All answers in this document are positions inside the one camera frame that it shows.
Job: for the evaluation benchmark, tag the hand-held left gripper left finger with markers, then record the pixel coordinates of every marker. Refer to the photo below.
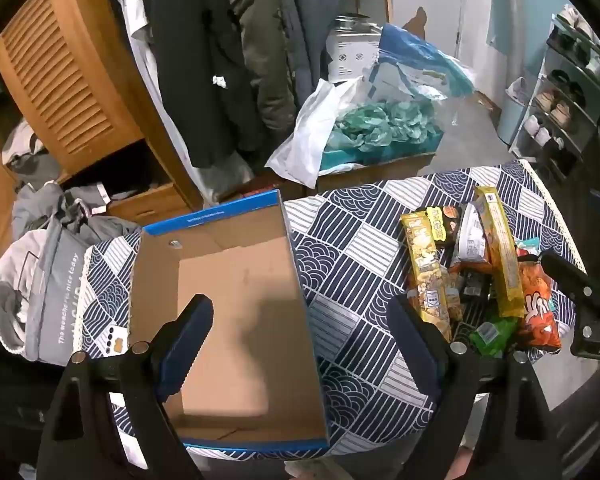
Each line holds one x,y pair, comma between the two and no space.
190,342

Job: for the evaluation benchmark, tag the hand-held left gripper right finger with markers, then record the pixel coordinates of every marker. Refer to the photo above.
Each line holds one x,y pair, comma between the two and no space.
416,347

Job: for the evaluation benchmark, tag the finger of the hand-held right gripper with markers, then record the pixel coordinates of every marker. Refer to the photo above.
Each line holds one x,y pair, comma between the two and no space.
565,275

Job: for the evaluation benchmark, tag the orange snack packet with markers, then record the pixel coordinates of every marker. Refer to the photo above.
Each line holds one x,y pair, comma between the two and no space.
537,305

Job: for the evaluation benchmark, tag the long yellow snack packet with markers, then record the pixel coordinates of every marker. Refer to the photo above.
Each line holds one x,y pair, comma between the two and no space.
502,255

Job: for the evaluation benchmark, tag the green bean snack packet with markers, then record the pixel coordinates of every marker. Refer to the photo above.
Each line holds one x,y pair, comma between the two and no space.
492,335

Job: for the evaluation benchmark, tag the yellow popcorn snack packet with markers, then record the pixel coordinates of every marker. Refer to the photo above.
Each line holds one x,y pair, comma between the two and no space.
425,270

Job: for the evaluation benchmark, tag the blue-rimmed cardboard box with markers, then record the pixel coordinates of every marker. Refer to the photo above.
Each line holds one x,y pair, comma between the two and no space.
250,280

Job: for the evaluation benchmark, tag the white-backed snack packet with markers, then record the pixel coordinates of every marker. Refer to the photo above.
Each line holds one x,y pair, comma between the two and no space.
470,240

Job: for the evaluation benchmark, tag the teal snack packet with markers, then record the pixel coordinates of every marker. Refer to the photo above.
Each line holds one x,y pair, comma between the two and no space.
529,246

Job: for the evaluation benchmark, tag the white phone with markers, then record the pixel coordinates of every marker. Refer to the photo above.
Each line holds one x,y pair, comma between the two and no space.
117,342

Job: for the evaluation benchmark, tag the small dark snack packet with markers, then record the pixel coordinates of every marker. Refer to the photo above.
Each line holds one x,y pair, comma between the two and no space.
472,285

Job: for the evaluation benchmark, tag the navy white patterned tablecloth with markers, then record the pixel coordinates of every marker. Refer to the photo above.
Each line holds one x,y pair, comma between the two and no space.
350,260

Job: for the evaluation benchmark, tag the black burger-print snack packet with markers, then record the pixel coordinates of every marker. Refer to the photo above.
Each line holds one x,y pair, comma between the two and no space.
448,220

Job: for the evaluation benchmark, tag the grey tote bag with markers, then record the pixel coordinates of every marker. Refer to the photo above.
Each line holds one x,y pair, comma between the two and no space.
45,290

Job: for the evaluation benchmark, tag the group of shoes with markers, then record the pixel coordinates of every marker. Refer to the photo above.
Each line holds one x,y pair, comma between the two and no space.
560,107

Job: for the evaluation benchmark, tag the pale blue bin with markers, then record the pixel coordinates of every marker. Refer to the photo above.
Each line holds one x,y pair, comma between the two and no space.
512,115

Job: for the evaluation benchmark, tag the dark cloth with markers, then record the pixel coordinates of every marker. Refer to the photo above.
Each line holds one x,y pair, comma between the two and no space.
10,400

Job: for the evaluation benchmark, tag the teal box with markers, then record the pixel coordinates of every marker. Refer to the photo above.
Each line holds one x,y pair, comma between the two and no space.
360,157

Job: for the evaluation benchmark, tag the grey clothes pile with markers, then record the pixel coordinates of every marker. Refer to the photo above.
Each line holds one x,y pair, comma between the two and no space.
45,205

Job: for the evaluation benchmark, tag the shoe rack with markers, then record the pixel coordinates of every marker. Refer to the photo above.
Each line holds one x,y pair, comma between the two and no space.
542,75

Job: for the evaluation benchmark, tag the white plastic bag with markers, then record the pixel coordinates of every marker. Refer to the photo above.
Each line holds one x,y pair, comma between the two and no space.
310,130

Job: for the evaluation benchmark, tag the grey white clothes in wardrobe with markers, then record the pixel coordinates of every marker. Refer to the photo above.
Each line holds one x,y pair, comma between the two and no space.
15,145

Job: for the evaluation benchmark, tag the blue plastic bag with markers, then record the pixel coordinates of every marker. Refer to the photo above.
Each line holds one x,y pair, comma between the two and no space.
410,55

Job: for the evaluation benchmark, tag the black coat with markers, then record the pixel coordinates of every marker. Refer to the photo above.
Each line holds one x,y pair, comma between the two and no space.
200,70

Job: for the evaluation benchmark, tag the white shirt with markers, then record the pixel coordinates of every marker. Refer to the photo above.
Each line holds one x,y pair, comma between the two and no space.
140,55

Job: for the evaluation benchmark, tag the white patterned storage box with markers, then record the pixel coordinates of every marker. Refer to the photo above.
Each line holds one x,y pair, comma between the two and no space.
350,57

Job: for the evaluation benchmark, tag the wooden louvered wardrobe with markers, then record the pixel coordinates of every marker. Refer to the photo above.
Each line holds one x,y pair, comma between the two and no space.
65,70

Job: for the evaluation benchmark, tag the olive jacket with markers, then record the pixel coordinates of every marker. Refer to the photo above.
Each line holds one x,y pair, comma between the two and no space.
265,35

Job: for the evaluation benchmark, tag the metal pot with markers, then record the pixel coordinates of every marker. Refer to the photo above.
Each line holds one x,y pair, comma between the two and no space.
352,22

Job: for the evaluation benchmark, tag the grey-blue coat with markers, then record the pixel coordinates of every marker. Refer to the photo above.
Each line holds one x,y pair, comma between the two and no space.
310,10

